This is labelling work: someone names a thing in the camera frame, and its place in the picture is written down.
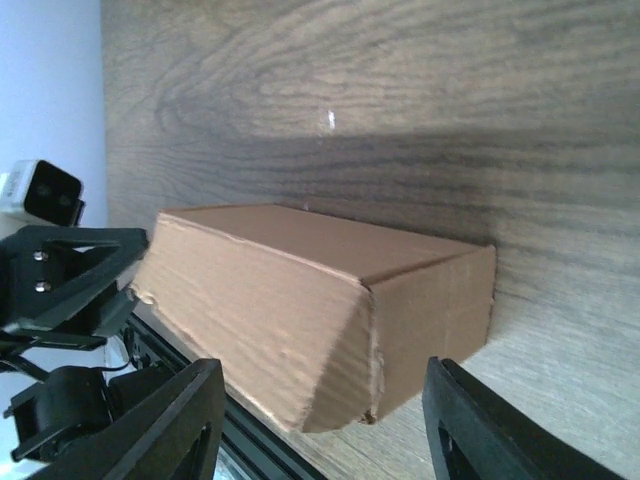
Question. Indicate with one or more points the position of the black aluminium frame rail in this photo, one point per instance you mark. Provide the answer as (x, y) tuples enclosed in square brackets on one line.
[(248, 449)]

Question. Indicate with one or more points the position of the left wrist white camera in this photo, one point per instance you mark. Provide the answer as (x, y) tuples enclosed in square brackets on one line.
[(39, 192)]

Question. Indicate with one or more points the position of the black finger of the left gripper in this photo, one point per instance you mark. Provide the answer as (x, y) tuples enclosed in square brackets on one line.
[(101, 319), (50, 273)]

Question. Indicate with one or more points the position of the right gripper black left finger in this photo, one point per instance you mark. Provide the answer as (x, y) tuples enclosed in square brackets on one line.
[(174, 434)]

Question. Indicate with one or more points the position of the brown cardboard box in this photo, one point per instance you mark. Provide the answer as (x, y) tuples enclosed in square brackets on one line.
[(318, 321)]

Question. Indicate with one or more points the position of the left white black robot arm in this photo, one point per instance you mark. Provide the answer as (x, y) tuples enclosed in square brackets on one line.
[(64, 405)]

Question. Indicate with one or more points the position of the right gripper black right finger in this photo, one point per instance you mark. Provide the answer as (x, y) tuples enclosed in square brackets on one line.
[(473, 433)]

